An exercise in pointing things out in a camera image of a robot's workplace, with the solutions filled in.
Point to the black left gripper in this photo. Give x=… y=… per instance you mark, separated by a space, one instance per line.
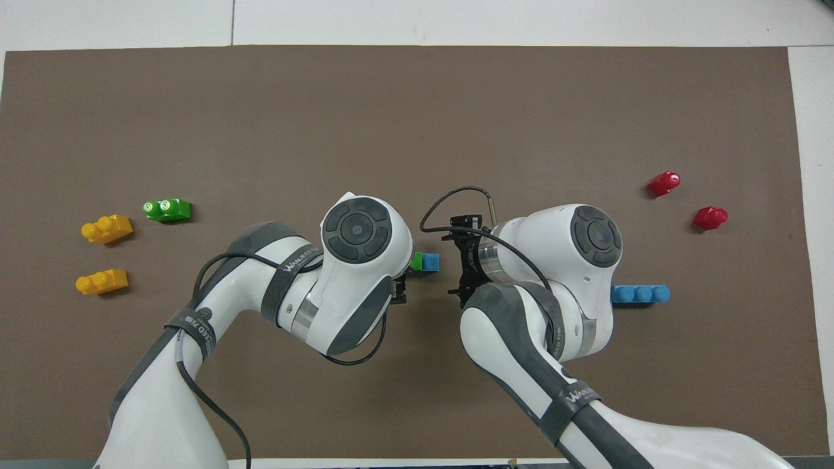
x=399 y=290

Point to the green two-stud block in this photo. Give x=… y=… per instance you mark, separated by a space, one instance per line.
x=417 y=262
x=167 y=210

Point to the blue three-stud block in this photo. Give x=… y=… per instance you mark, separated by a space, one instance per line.
x=642 y=294
x=430 y=262

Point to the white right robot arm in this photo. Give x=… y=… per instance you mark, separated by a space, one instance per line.
x=554 y=260

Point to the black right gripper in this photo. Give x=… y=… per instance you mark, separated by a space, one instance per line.
x=470 y=260

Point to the brown table mat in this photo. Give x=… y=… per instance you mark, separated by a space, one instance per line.
x=417 y=117

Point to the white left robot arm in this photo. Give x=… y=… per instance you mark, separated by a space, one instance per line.
x=345 y=286

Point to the yellow two-stud block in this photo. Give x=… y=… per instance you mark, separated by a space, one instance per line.
x=107 y=229
x=103 y=282

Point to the red one-stud block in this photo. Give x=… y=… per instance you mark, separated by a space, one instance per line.
x=663 y=184
x=709 y=218

